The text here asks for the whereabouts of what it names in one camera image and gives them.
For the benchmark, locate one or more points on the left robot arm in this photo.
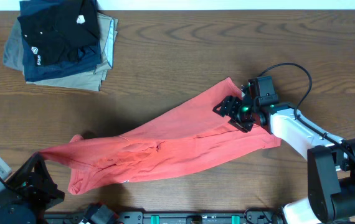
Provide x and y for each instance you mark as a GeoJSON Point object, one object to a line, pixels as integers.
{"type": "Point", "coordinates": [96, 213]}

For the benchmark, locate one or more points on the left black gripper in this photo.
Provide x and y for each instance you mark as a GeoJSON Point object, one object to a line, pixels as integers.
{"type": "Point", "coordinates": [40, 185]}

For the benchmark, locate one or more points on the khaki folded garment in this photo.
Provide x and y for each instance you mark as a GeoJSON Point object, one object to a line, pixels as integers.
{"type": "Point", "coordinates": [92, 79]}

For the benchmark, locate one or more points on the navy folded shirt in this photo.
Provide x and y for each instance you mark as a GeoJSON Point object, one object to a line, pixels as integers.
{"type": "Point", "coordinates": [91, 55]}

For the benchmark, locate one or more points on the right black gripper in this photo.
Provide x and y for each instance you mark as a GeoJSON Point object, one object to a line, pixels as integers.
{"type": "Point", "coordinates": [230, 105]}

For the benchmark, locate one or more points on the red t-shirt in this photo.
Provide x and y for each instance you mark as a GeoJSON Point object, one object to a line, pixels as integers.
{"type": "Point", "coordinates": [187, 139]}

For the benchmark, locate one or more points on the grey folded garment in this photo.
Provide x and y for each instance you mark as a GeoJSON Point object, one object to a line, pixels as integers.
{"type": "Point", "coordinates": [13, 49]}

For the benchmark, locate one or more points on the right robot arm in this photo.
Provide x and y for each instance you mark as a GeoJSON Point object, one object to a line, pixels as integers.
{"type": "Point", "coordinates": [330, 158]}

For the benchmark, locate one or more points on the black folded polo shirt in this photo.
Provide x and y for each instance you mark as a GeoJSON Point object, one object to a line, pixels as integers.
{"type": "Point", "coordinates": [60, 32]}

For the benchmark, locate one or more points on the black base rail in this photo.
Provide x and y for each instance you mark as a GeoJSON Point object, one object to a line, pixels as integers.
{"type": "Point", "coordinates": [247, 217]}

